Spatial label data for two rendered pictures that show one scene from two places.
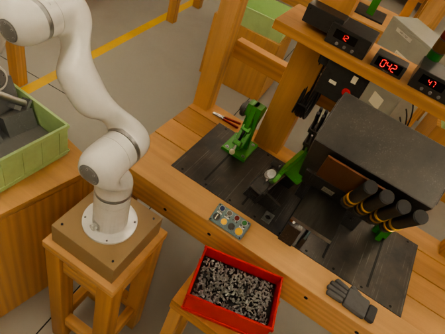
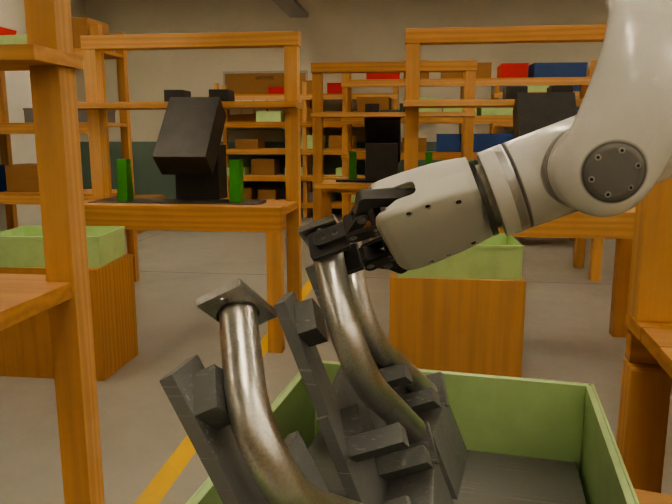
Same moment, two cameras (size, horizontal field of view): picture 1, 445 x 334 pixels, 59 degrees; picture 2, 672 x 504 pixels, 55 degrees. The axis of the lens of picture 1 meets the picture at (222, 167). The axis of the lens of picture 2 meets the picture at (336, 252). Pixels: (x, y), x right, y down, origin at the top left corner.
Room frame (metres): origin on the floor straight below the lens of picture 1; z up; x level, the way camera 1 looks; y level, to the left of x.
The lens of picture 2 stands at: (0.32, 1.08, 1.30)
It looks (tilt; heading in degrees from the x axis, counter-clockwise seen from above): 10 degrees down; 355
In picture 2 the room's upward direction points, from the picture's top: straight up
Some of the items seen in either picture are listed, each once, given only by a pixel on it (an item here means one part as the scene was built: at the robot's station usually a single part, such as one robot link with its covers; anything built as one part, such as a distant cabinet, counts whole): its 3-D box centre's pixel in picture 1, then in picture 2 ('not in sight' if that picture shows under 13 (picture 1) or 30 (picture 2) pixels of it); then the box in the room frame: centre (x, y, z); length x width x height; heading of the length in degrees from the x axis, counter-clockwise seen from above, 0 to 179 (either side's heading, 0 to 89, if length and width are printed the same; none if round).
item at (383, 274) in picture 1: (296, 207); not in sight; (1.24, -0.37, 0.89); 1.10 x 0.42 x 0.02; 74
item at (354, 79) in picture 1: (345, 79); not in sight; (1.47, -0.33, 1.42); 0.17 x 0.12 x 0.15; 74
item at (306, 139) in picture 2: not in sight; (306, 150); (11.13, 0.70, 1.11); 3.01 x 0.54 x 2.23; 78
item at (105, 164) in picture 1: (108, 171); not in sight; (0.74, 0.31, 1.25); 0.19 x 0.12 x 0.24; 167
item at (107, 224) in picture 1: (111, 205); not in sight; (0.78, 0.30, 1.04); 0.19 x 0.19 x 0.18
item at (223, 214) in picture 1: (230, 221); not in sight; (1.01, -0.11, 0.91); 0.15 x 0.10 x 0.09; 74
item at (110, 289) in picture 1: (108, 238); not in sight; (0.78, 0.30, 0.83); 0.32 x 0.32 x 0.04; 75
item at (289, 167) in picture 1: (302, 163); not in sight; (1.20, -0.29, 1.17); 0.13 x 0.12 x 0.20; 74
